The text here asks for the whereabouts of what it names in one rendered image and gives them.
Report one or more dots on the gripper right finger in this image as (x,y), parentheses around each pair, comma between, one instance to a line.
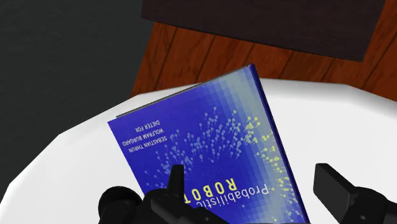
(341,189)

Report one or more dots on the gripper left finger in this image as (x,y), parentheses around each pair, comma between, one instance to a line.
(161,203)

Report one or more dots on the blue book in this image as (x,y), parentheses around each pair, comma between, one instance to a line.
(214,142)

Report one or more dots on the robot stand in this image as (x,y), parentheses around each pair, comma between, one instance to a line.
(263,21)

